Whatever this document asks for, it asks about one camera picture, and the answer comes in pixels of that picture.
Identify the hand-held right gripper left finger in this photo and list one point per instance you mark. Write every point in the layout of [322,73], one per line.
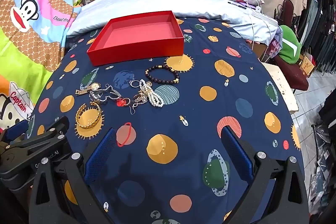
[101,153]

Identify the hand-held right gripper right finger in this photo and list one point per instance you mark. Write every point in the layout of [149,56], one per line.
[236,155]

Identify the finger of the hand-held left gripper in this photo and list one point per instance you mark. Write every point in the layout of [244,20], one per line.
[52,133]
[16,130]

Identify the silver wrist watch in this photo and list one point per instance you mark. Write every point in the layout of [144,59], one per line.
[95,96]

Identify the gold hoop earring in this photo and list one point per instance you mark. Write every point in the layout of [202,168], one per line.
[129,101]

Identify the gold wrist watch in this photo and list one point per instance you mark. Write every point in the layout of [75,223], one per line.
[94,86]

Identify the gold tassel earring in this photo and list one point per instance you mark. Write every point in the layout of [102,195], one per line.
[141,99]

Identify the red cardboard box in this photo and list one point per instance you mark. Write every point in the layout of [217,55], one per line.
[136,53]

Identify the navy planet print blanket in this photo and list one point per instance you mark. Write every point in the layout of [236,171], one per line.
[183,98]

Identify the worn white board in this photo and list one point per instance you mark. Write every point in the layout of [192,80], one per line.
[282,87]

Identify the pile of packaged clothes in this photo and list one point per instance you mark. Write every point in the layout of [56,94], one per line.
[324,169]

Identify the dark red chair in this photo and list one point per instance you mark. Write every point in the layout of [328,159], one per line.
[296,75]

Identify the cartoon monkey print blanket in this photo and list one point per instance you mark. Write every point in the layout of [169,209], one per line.
[31,29]

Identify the brown cardboard box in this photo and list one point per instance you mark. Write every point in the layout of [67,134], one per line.
[307,64]

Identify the rack of hanging clothes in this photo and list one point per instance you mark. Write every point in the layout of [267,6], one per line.
[324,16]

